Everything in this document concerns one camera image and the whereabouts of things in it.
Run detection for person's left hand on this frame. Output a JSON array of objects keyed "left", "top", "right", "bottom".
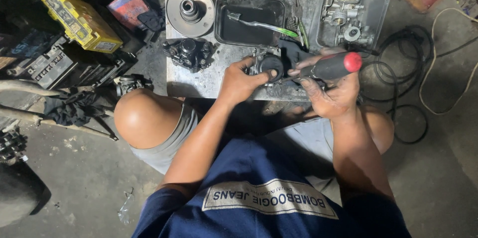
[{"left": 220, "top": 57, "right": 279, "bottom": 106}]

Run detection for person's right hand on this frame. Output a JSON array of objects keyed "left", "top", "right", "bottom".
[{"left": 288, "top": 47, "right": 361, "bottom": 120}]

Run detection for black red handled screwdriver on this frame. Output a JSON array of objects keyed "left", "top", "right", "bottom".
[{"left": 280, "top": 52, "right": 363, "bottom": 84}]

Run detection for small carburetor with black cap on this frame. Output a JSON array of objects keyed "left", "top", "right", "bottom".
[{"left": 248, "top": 47, "right": 285, "bottom": 86}]

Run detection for dark greasy cloth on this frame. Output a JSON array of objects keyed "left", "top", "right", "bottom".
[{"left": 278, "top": 38, "right": 321, "bottom": 71}]

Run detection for green clear toothbrush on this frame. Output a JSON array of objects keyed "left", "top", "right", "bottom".
[{"left": 227, "top": 12, "right": 299, "bottom": 38}]

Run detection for large silver carburetor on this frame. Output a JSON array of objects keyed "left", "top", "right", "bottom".
[{"left": 321, "top": 0, "right": 376, "bottom": 47}]

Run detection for black rectangular metal tray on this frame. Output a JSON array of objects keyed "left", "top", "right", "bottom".
[{"left": 215, "top": 0, "right": 287, "bottom": 48}]

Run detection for grey metal tray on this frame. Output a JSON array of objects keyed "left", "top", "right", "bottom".
[{"left": 316, "top": 0, "right": 390, "bottom": 51}]

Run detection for person's right leg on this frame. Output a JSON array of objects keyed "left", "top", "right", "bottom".
[{"left": 358, "top": 105, "right": 395, "bottom": 155}]

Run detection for person's leg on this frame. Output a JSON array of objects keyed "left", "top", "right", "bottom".
[
  {"left": 114, "top": 88, "right": 185, "bottom": 150},
  {"left": 358, "top": 105, "right": 395, "bottom": 155}
]

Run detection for black greasy carburetor body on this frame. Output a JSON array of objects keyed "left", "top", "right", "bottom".
[{"left": 162, "top": 38, "right": 214, "bottom": 74}]

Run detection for silver round pulley disc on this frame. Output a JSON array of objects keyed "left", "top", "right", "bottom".
[{"left": 166, "top": 0, "right": 216, "bottom": 38}]

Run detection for person's navy shirt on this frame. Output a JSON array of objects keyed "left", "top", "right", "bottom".
[{"left": 131, "top": 136, "right": 412, "bottom": 238}]

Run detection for small black cloth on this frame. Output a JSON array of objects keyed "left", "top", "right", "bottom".
[{"left": 137, "top": 9, "right": 166, "bottom": 33}]

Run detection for person's grey shorts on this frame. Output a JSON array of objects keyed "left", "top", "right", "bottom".
[{"left": 129, "top": 103, "right": 342, "bottom": 206}]

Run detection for person's left leg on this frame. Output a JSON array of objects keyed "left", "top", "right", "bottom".
[{"left": 114, "top": 88, "right": 185, "bottom": 150}]

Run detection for small grey carburetor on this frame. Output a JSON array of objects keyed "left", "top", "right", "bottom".
[{"left": 114, "top": 75, "right": 145, "bottom": 97}]

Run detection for red flat box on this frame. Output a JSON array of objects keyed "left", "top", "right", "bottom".
[{"left": 107, "top": 0, "right": 151, "bottom": 32}]

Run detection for clear plastic wrapper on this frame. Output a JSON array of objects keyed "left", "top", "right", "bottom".
[{"left": 117, "top": 188, "right": 136, "bottom": 226}]

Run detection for yellow battery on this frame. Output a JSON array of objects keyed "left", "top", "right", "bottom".
[{"left": 41, "top": 0, "right": 124, "bottom": 54}]

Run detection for black rag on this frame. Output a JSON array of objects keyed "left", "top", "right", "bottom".
[{"left": 43, "top": 88, "right": 108, "bottom": 127}]

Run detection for heap of old black batteries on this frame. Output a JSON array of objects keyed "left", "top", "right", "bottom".
[{"left": 0, "top": 31, "right": 129, "bottom": 90}]

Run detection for grey metal pipe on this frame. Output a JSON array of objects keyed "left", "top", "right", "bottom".
[{"left": 0, "top": 79, "right": 119, "bottom": 142}]

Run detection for green handled pliers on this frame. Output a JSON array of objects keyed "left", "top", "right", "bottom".
[{"left": 294, "top": 0, "right": 311, "bottom": 50}]

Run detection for black coiled cable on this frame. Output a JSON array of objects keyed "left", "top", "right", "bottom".
[{"left": 358, "top": 24, "right": 478, "bottom": 145}]

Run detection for beige rope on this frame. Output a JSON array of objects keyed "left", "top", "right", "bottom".
[{"left": 418, "top": 7, "right": 478, "bottom": 116}]

